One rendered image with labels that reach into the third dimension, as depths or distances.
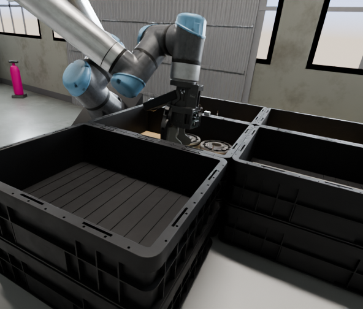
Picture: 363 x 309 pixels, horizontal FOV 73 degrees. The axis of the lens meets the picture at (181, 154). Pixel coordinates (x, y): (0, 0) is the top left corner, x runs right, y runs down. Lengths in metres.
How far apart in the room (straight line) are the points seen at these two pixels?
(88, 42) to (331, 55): 2.39
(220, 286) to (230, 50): 2.60
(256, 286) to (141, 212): 0.28
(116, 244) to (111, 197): 0.26
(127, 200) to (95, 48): 0.36
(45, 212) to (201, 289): 0.34
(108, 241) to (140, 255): 0.04
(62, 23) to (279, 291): 0.74
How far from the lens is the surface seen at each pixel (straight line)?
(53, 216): 0.36
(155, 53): 0.67
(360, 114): 2.83
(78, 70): 0.96
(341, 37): 2.77
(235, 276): 0.59
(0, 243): 0.53
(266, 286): 0.60
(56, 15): 0.68
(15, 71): 5.37
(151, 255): 0.29
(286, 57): 2.81
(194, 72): 0.64
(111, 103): 1.02
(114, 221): 0.49
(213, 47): 3.01
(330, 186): 0.52
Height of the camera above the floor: 1.14
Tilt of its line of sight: 24 degrees down
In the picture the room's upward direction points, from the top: 5 degrees clockwise
